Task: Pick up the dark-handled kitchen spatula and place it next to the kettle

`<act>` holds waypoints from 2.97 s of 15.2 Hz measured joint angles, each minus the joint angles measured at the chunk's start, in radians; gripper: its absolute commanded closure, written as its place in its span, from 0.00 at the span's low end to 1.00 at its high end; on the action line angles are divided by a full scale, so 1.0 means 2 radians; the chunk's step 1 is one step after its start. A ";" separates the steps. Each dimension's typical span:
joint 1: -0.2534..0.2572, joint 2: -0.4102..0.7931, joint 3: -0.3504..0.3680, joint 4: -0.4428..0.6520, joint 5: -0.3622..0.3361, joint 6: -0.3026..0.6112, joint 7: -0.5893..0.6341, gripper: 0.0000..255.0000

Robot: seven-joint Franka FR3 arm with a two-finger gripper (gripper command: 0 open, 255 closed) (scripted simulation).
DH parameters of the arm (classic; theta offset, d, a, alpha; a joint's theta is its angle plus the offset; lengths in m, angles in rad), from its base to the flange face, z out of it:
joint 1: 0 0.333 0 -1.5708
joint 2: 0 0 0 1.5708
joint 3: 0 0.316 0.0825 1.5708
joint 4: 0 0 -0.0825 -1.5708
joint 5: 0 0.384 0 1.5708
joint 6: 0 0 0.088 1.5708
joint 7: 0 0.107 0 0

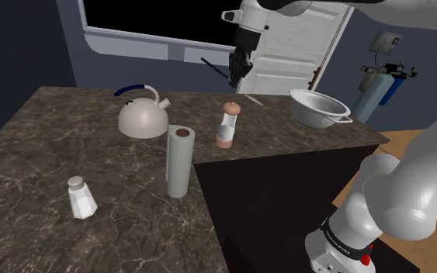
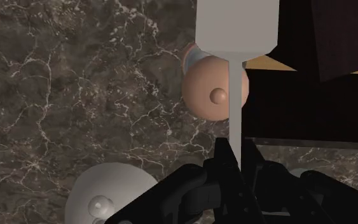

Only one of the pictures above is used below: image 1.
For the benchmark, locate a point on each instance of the blue water filter tanks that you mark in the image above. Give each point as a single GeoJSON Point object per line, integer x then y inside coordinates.
{"type": "Point", "coordinates": [373, 92]}

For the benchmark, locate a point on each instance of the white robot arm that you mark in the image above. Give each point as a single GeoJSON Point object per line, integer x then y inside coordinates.
{"type": "Point", "coordinates": [403, 204]}

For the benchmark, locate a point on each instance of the white panel door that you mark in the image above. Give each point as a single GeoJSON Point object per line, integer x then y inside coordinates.
{"type": "Point", "coordinates": [290, 56]}

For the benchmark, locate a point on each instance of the white paper towel roll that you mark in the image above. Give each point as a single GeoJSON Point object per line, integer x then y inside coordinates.
{"type": "Point", "coordinates": [180, 166]}

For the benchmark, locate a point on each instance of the white framed window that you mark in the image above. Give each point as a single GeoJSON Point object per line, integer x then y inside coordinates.
{"type": "Point", "coordinates": [146, 45]}

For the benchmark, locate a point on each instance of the dark robot stand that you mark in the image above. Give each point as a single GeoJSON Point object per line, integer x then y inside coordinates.
{"type": "Point", "coordinates": [394, 261]}

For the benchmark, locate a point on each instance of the white salt shaker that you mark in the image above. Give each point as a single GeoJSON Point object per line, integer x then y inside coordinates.
{"type": "Point", "coordinates": [82, 202]}

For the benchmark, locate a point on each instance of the silver metal pot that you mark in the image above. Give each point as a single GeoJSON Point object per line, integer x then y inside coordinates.
{"type": "Point", "coordinates": [316, 109]}

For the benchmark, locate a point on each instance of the grey wall box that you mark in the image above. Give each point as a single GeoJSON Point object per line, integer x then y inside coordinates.
{"type": "Point", "coordinates": [384, 42]}

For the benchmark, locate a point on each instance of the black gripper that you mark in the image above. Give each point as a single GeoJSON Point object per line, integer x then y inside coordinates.
{"type": "Point", "coordinates": [245, 41]}

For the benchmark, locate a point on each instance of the wooden pepper mill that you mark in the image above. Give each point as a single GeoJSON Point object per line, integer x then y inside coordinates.
{"type": "Point", "coordinates": [225, 132]}

